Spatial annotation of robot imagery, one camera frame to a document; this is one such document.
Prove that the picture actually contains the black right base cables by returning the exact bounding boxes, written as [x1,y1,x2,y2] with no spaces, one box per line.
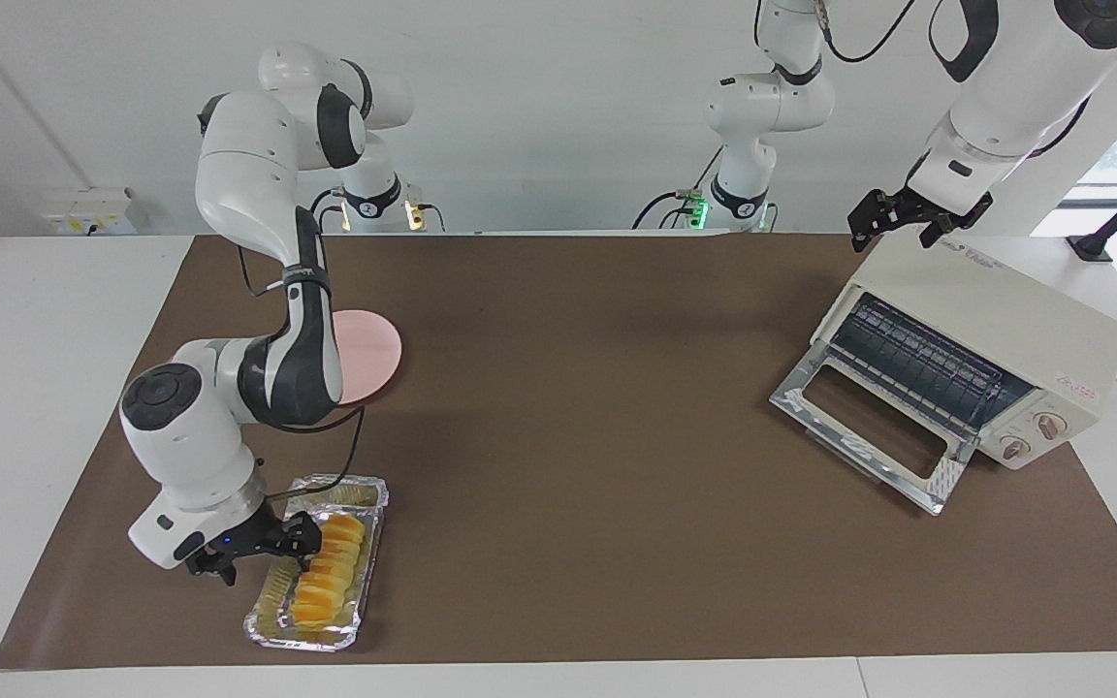
[311,187,448,234]

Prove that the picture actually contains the metal wire oven rack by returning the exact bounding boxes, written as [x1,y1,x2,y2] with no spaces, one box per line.
[830,296,1015,428]

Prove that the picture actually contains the brown paper table mat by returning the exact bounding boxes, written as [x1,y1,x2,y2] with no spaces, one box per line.
[0,233,1117,670]

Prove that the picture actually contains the chrome glass oven door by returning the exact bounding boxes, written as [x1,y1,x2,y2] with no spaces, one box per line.
[770,349,978,517]

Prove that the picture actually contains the spiral golden bread roll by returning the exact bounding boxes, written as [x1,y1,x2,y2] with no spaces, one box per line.
[289,514,367,626]

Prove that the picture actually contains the black left base cables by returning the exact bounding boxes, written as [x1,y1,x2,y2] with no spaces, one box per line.
[631,145,726,232]

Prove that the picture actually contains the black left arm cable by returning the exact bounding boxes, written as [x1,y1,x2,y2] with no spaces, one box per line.
[815,0,918,64]

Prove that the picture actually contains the white wall socket box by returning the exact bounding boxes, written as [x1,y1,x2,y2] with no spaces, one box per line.
[43,187,138,236]

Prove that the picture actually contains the aluminium foil baking tray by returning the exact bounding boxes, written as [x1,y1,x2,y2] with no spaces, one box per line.
[243,473,390,652]

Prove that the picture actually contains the black base cables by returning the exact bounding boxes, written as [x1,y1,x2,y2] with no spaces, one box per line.
[311,187,448,234]
[631,145,726,232]

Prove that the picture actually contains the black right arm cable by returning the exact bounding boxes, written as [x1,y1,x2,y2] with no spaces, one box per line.
[237,242,367,505]

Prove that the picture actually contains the cream white toaster oven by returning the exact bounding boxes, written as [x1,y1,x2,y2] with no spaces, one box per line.
[811,236,1117,472]

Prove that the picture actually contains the round pink plate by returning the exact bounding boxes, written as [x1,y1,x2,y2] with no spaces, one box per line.
[331,310,403,406]

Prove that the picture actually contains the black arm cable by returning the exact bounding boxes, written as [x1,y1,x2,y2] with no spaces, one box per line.
[237,242,367,505]
[815,0,918,64]

